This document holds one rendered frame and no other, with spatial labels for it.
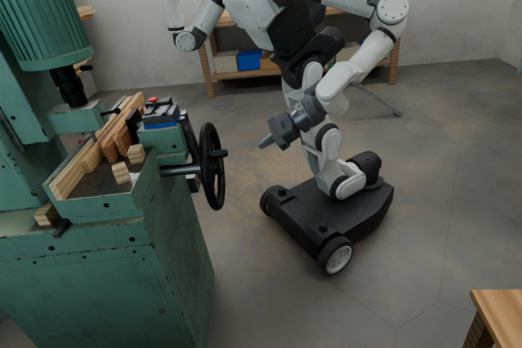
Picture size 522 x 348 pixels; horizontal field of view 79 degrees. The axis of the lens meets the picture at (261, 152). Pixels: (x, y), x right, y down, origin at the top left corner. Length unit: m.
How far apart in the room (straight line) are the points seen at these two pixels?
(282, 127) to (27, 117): 0.69
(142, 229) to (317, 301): 0.95
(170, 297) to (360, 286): 0.91
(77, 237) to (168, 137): 0.38
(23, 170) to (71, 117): 0.21
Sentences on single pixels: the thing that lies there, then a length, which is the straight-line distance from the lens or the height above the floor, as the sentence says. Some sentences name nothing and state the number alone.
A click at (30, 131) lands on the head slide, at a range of 1.09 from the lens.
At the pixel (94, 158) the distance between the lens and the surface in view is 1.06.
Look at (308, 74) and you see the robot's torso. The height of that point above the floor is 0.96.
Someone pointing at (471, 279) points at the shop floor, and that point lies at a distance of 1.85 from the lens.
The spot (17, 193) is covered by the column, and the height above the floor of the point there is 0.86.
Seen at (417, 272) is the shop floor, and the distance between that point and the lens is 1.79.
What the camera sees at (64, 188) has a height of 0.92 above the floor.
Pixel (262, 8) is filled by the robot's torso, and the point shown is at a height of 1.24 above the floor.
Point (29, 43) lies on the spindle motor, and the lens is 0.95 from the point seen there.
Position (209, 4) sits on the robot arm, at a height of 1.24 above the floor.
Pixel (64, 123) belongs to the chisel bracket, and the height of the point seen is 1.03.
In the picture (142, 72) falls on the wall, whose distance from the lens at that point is 4.81.
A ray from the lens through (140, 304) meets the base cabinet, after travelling 1.23.
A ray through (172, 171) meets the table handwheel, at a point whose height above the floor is 0.82.
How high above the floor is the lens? 1.37
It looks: 31 degrees down
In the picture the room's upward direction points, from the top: 8 degrees counter-clockwise
